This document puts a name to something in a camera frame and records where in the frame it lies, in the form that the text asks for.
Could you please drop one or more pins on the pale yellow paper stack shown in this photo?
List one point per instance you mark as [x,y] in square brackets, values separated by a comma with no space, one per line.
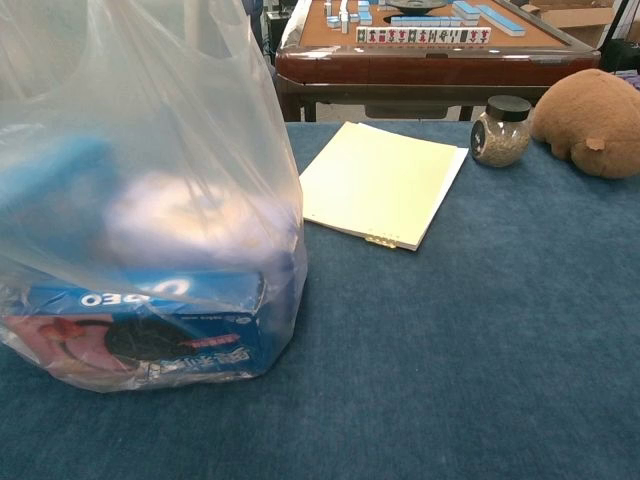
[380,185]

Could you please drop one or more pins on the long blue-backed mahjong tile row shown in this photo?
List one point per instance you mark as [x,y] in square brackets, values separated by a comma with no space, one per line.
[502,20]

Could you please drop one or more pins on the blue felt tablecloth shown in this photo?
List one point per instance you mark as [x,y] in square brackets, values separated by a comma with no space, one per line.
[450,350]

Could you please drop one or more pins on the white packet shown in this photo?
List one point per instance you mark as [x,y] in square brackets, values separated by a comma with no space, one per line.
[200,220]

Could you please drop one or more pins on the translucent white plastic bag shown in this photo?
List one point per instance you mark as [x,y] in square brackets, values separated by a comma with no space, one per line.
[150,125]

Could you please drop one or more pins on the black box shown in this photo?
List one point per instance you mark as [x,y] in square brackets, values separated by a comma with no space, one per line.
[620,57]

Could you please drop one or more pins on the brown mahjong table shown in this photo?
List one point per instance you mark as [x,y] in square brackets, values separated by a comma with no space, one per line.
[425,67]

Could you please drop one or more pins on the brown plush toy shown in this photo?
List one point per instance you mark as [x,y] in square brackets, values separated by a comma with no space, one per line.
[595,110]

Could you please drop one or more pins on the glass jar black lid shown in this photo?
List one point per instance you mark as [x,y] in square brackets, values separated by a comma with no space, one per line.
[500,145]

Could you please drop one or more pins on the blue Oreo cookie box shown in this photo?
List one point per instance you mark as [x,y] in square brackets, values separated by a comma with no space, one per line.
[210,345]

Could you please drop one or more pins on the light blue soft packet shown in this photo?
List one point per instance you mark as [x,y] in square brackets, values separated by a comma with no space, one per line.
[45,190]

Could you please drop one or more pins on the white mahjong tile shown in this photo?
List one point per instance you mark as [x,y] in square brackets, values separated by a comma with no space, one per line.
[389,35]
[370,35]
[446,35]
[360,35]
[398,35]
[379,35]
[475,35]
[485,35]
[455,35]
[408,35]
[436,35]

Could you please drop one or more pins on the blue-backed mahjong tile stack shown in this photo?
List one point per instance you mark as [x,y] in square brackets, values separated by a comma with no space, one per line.
[466,10]

